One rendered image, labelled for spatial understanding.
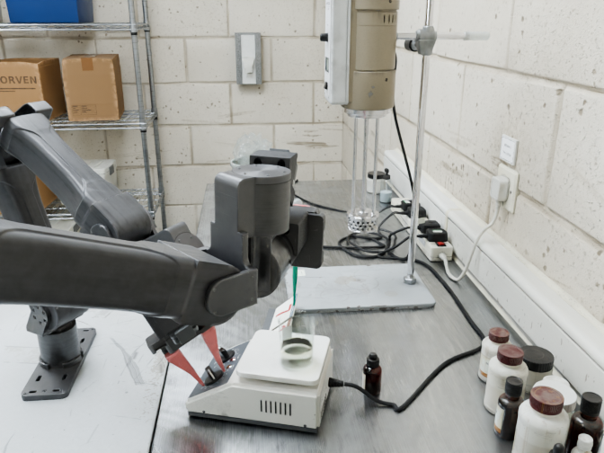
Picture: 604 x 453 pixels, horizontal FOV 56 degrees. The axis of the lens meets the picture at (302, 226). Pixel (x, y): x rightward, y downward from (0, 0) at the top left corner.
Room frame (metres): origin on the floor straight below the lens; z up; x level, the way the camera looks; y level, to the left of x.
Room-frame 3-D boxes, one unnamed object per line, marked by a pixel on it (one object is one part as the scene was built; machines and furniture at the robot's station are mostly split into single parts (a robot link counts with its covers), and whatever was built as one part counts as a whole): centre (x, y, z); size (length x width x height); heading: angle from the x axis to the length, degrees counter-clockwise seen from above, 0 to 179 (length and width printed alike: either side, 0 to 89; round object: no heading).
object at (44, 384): (0.83, 0.41, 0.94); 0.20 x 0.07 x 0.08; 6
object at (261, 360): (0.72, 0.03, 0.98); 0.12 x 0.12 x 0.01; 78
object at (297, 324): (0.70, 0.01, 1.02); 0.06 x 0.05 x 0.08; 64
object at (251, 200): (0.51, 0.07, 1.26); 0.12 x 0.09 x 0.12; 134
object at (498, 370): (0.71, -0.30, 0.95); 0.06 x 0.06 x 0.10
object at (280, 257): (0.53, 0.04, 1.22); 0.07 x 0.06 x 0.07; 168
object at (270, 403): (0.73, 0.05, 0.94); 0.22 x 0.13 x 0.08; 78
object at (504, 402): (0.66, -0.29, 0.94); 0.04 x 0.04 x 0.09
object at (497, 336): (0.79, -0.31, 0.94); 0.05 x 0.05 x 0.09
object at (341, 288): (1.11, -0.12, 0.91); 0.30 x 0.20 x 0.01; 96
